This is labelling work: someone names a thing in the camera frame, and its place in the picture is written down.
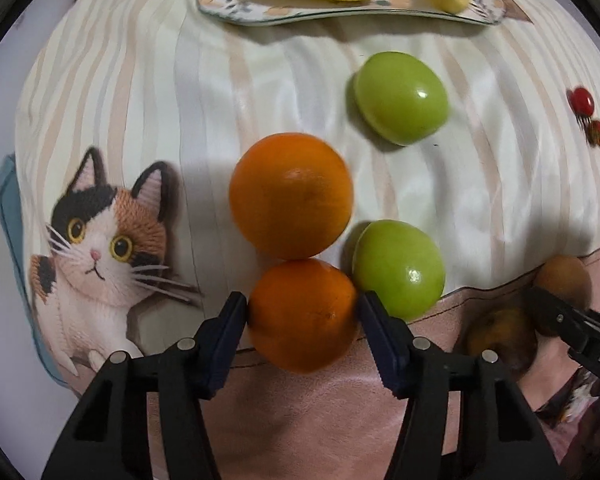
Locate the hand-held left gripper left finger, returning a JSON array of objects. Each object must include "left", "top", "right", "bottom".
[{"left": 41, "top": 291, "right": 249, "bottom": 480}]

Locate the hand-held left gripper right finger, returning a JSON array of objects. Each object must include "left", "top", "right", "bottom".
[{"left": 357, "top": 290, "right": 566, "bottom": 480}]

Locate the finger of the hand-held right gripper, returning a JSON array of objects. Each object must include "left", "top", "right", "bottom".
[{"left": 524, "top": 285, "right": 600, "bottom": 356}]

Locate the red brown apple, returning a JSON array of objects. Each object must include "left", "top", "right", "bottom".
[
  {"left": 534, "top": 255, "right": 593, "bottom": 338},
  {"left": 466, "top": 308, "right": 538, "bottom": 385}
]

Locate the green apple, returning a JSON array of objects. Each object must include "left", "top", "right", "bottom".
[
  {"left": 352, "top": 51, "right": 450, "bottom": 147},
  {"left": 351, "top": 220, "right": 447, "bottom": 321}
]

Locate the small orange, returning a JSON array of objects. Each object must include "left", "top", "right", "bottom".
[{"left": 247, "top": 258, "right": 359, "bottom": 374}]

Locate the large orange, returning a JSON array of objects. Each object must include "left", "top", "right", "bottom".
[{"left": 228, "top": 132, "right": 355, "bottom": 261}]

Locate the dark patterned cloth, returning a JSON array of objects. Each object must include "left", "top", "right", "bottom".
[{"left": 532, "top": 365, "right": 600, "bottom": 466}]

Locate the striped cat printed blanket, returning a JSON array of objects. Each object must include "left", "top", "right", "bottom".
[{"left": 12, "top": 0, "right": 600, "bottom": 401}]

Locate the blue cloth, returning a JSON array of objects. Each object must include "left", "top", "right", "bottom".
[{"left": 0, "top": 152, "right": 73, "bottom": 388}]

